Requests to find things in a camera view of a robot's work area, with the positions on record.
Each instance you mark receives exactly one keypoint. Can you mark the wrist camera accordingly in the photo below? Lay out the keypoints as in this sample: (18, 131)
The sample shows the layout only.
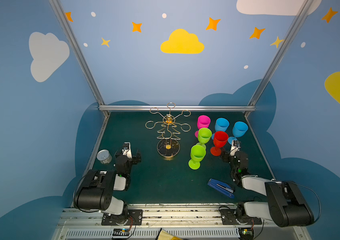
(126, 150)
(235, 147)

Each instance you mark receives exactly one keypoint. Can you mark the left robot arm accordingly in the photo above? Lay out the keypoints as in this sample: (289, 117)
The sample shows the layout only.
(95, 192)

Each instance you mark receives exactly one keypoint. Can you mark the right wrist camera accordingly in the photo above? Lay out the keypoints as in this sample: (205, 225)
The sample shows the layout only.
(235, 147)

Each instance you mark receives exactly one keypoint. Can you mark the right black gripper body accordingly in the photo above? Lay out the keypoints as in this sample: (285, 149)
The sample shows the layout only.
(228, 155)

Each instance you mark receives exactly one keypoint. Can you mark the red wine glass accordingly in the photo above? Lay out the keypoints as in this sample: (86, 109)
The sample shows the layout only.
(220, 139)

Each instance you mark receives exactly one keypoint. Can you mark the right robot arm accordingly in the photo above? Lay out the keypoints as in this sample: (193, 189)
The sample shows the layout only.
(285, 205)

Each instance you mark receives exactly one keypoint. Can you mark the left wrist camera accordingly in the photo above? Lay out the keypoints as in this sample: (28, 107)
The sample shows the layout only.
(126, 150)

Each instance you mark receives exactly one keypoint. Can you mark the gold wire glass rack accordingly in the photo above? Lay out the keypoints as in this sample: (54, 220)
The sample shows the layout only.
(169, 133)

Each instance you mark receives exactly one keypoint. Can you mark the blue stapler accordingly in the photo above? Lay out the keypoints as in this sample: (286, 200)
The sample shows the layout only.
(222, 187)

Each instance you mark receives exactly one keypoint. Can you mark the blue wine glass front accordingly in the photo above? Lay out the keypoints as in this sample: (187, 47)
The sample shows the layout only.
(221, 124)

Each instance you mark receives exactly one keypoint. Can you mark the yellow object at bottom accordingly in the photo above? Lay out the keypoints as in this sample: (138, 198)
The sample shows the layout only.
(163, 235)

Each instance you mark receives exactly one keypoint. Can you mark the pink wine glass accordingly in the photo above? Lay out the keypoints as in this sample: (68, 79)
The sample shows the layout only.
(203, 122)

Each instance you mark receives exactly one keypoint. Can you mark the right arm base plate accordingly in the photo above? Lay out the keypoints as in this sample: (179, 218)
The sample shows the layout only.
(237, 217)

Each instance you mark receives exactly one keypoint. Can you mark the aluminium front rail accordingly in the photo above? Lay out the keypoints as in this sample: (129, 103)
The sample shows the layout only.
(186, 221)

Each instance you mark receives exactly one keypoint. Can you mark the small silver tin can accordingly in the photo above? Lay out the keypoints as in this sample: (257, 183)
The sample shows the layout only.
(104, 157)

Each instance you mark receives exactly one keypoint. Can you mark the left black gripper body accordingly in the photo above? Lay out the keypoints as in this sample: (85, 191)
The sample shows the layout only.
(134, 157)

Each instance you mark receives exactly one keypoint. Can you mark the green wine glass back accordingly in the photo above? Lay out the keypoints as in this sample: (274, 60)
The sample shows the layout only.
(198, 153)

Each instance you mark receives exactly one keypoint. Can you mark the blue wine glass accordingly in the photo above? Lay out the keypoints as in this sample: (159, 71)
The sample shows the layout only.
(221, 124)
(239, 129)

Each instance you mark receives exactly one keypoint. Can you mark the green wine glass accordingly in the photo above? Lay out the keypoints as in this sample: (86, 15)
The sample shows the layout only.
(198, 153)
(204, 136)

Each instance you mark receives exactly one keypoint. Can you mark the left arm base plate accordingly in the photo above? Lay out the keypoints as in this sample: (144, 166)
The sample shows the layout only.
(127, 218)

